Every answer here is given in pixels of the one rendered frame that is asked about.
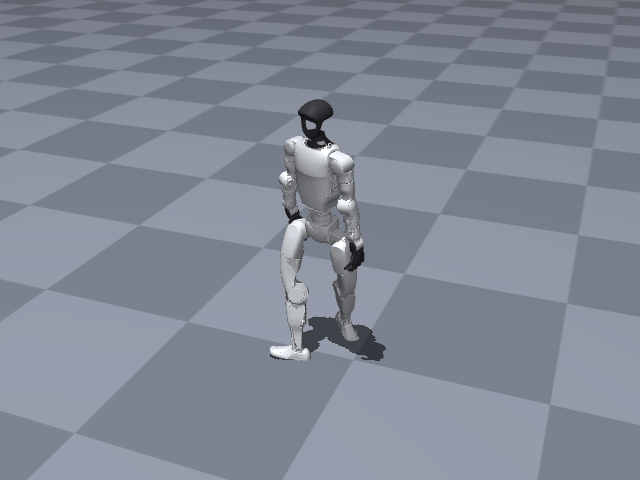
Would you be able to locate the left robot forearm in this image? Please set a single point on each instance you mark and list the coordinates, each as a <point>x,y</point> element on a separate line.
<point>353,233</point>

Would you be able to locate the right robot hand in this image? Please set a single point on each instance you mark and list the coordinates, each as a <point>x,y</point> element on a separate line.
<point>294,217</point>

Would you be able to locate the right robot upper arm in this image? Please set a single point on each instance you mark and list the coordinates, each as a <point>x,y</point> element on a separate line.
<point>288,178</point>

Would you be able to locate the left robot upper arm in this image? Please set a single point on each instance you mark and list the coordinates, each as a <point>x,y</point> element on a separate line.
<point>343,166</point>

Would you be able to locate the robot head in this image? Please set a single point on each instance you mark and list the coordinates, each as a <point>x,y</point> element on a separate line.
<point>316,111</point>

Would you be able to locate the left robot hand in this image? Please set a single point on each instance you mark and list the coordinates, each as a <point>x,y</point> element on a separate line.
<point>357,258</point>

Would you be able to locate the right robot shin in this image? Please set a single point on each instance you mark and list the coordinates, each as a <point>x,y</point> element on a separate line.
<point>296,316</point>

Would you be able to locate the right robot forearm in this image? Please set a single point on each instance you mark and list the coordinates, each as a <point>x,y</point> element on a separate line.
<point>289,200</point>

